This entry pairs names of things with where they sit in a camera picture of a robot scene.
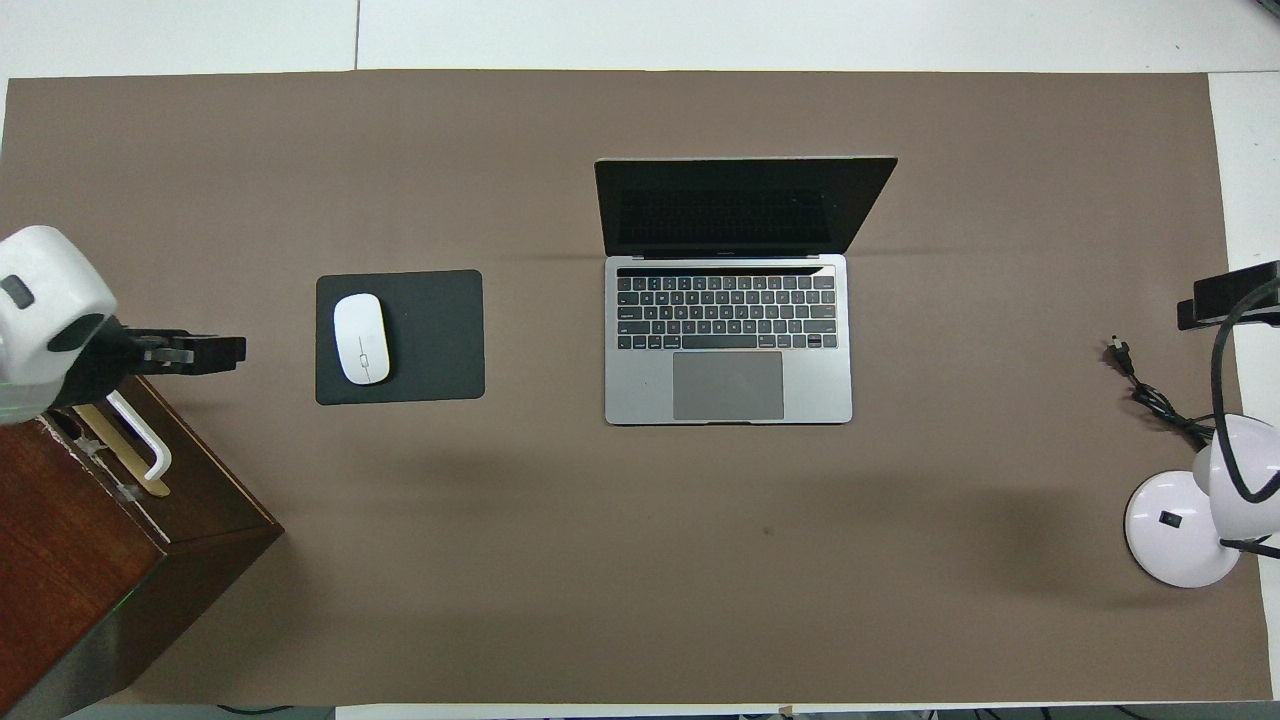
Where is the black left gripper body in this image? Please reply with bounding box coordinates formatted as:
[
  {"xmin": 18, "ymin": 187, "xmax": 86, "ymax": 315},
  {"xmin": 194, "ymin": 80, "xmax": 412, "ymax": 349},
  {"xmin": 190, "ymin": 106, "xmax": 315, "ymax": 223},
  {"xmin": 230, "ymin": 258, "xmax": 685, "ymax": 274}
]
[{"xmin": 44, "ymin": 316, "xmax": 193, "ymax": 411}]

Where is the silver Apple laptop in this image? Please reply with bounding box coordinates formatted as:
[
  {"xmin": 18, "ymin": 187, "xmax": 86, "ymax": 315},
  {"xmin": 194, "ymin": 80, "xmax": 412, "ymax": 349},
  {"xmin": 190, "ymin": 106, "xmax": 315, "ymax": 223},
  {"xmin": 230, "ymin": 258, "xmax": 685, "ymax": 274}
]
[{"xmin": 594, "ymin": 156, "xmax": 899, "ymax": 427}]

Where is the white computer mouse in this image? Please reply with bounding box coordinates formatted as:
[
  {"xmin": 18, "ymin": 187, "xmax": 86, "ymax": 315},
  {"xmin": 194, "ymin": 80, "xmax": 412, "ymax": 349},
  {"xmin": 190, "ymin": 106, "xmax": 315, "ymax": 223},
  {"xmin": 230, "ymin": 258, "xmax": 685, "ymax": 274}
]
[{"xmin": 332, "ymin": 292, "xmax": 392, "ymax": 386}]

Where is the dark brown wooden box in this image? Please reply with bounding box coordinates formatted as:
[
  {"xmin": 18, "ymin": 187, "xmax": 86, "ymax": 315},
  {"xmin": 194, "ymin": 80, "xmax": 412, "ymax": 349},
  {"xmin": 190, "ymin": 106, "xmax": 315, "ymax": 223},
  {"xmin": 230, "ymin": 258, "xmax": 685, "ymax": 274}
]
[{"xmin": 0, "ymin": 375, "xmax": 285, "ymax": 717}]

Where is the white desk lamp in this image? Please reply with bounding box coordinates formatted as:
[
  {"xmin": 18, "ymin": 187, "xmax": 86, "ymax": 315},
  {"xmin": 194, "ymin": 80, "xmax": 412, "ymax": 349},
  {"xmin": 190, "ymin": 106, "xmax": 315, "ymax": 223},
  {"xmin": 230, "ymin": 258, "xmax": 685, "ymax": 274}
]
[{"xmin": 1123, "ymin": 412, "xmax": 1280, "ymax": 590}]

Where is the black mouse pad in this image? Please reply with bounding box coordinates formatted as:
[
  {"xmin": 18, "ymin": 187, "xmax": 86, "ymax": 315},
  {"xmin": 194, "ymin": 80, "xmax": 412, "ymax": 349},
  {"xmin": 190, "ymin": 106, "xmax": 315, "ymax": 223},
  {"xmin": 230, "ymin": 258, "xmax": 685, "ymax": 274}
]
[{"xmin": 315, "ymin": 268, "xmax": 487, "ymax": 407}]

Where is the brown table mat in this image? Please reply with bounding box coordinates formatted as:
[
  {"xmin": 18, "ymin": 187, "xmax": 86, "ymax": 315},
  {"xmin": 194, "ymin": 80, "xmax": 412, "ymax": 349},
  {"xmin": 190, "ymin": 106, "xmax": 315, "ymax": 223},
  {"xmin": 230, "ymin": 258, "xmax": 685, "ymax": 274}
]
[{"xmin": 0, "ymin": 67, "xmax": 1274, "ymax": 707}]

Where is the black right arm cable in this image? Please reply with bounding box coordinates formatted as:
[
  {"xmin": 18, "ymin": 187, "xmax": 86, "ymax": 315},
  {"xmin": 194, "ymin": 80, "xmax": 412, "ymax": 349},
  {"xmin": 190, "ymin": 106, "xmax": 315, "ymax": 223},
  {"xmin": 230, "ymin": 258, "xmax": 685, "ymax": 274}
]
[{"xmin": 1210, "ymin": 278, "xmax": 1280, "ymax": 506}]

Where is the black lamp power cable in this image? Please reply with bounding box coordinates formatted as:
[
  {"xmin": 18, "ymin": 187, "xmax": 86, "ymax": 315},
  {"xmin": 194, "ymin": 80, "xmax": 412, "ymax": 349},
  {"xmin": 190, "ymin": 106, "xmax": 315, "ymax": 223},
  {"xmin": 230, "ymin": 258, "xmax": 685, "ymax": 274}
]
[{"xmin": 1104, "ymin": 336, "xmax": 1280, "ymax": 560}]

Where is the white box handle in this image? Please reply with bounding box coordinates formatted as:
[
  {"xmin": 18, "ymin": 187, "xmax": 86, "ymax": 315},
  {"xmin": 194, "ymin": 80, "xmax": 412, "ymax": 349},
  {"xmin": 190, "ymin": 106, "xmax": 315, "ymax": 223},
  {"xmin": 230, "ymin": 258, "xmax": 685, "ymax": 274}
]
[{"xmin": 104, "ymin": 390, "xmax": 174, "ymax": 484}]

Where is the gold handle plate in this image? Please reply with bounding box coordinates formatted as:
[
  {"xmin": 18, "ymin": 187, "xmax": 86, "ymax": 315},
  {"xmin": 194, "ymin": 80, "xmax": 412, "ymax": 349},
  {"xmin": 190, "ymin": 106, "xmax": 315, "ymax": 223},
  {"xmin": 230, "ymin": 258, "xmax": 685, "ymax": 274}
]
[{"xmin": 70, "ymin": 402, "xmax": 172, "ymax": 499}]

